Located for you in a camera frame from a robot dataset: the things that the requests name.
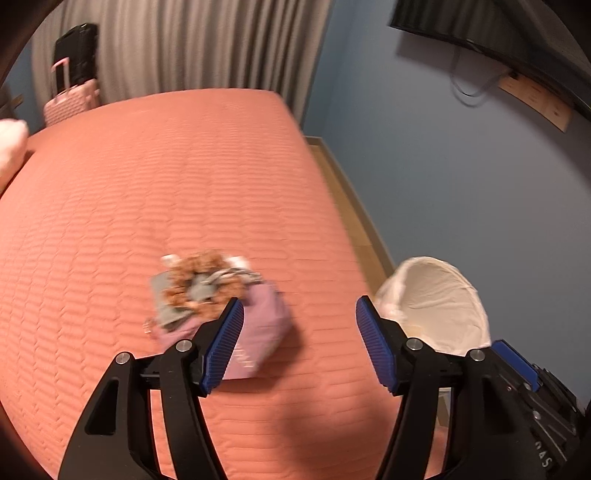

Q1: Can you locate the pink quilted bed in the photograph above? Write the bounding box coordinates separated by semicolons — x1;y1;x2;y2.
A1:
0;88;445;480

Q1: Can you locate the purple pouch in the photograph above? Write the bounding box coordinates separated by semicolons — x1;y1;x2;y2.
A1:
152;281;293;380

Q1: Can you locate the brown scrunchie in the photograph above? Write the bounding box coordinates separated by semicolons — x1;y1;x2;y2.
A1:
166;249;246;320

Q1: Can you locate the black wall television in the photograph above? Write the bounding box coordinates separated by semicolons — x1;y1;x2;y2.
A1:
387;0;591;120

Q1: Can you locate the wooden baseboard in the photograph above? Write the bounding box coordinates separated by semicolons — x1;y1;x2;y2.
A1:
304;136;399;278

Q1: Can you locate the black television cable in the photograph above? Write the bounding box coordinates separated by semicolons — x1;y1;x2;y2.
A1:
450;45;509;99

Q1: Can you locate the grey curtain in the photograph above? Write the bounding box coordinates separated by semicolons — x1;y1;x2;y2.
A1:
30;0;334;136

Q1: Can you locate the pink suitcase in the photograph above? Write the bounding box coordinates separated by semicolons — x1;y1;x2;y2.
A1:
43;58;103;128

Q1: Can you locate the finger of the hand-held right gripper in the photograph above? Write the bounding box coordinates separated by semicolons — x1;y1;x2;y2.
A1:
491;340;544;394

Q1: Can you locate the wooden wall socket panel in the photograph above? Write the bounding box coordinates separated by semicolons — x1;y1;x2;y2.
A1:
498;74;570;134

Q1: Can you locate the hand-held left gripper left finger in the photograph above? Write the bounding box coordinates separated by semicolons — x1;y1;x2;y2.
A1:
58;297;245;480

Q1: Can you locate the grey cloth scrap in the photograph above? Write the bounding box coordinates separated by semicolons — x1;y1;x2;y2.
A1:
151;269;265;331

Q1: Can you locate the black suitcase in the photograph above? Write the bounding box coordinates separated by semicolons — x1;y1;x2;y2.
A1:
54;23;100;89

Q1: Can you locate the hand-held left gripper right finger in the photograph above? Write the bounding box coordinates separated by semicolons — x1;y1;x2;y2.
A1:
355;295;551;480

